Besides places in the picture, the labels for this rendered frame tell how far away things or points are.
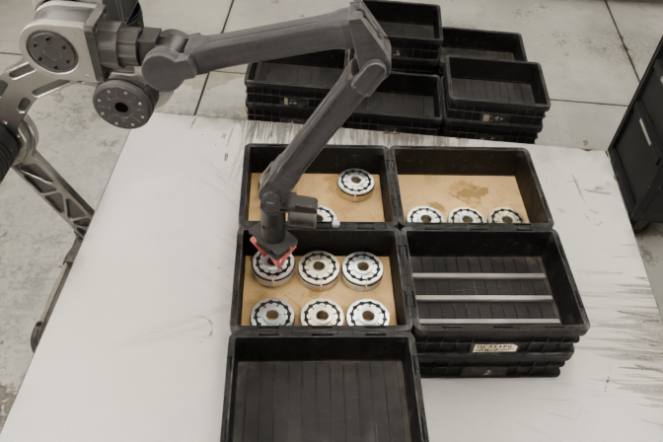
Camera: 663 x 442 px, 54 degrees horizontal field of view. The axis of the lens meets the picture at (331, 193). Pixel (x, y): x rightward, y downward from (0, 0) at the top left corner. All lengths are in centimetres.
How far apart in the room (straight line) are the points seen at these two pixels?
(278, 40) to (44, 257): 191
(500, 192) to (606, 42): 258
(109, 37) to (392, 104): 181
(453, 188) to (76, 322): 107
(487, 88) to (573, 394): 151
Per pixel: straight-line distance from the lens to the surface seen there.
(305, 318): 155
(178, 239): 192
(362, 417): 147
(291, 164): 135
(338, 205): 181
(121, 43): 127
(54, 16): 132
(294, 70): 285
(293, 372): 151
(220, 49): 122
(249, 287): 164
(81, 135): 340
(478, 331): 151
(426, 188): 189
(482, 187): 194
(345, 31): 116
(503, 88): 292
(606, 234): 213
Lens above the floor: 216
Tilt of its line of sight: 46 degrees down
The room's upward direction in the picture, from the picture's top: 4 degrees clockwise
